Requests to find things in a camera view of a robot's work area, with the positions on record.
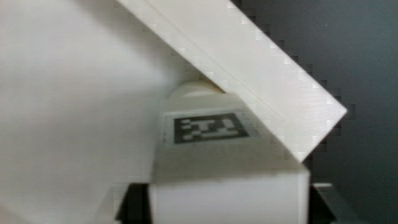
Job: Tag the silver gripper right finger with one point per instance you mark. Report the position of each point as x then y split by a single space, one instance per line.
328 209

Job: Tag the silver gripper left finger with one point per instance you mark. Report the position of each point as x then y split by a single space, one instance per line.
133 213

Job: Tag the white square tabletop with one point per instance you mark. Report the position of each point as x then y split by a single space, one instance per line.
96 57

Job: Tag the white leg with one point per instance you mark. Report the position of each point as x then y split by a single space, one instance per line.
227 179

